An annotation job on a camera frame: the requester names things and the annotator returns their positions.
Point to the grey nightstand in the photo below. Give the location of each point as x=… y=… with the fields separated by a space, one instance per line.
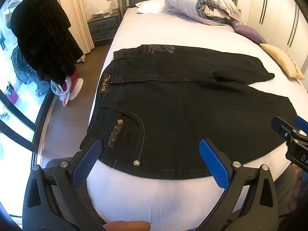
x=103 y=27

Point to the cream curtain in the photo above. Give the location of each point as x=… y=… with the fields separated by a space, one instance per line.
x=72 y=4

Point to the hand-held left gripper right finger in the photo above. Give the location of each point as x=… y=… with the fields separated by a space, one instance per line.
x=214 y=163

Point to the white box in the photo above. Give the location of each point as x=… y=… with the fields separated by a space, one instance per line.
x=115 y=4

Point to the purple cushion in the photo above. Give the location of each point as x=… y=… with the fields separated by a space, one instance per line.
x=247 y=32

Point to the black fur coat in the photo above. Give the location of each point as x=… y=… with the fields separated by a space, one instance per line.
x=41 y=28

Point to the person's left hand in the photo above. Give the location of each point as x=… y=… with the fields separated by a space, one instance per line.
x=132 y=226

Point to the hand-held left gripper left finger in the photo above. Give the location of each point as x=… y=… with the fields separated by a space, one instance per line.
x=90 y=158

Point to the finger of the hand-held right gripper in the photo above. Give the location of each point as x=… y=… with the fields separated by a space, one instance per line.
x=302 y=123
x=280 y=125

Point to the yellow cushion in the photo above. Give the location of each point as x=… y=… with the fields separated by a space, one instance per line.
x=284 y=60

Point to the white pillow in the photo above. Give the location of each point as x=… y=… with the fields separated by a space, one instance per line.
x=151 y=6

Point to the bed with white sheet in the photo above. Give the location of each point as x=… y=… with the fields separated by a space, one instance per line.
x=149 y=197

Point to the black denim pants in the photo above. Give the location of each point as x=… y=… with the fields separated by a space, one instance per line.
x=180 y=115

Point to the clear acrylic organizer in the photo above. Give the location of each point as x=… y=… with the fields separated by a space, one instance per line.
x=101 y=12

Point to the dark framed glass window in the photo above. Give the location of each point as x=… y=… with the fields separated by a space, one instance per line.
x=14 y=115

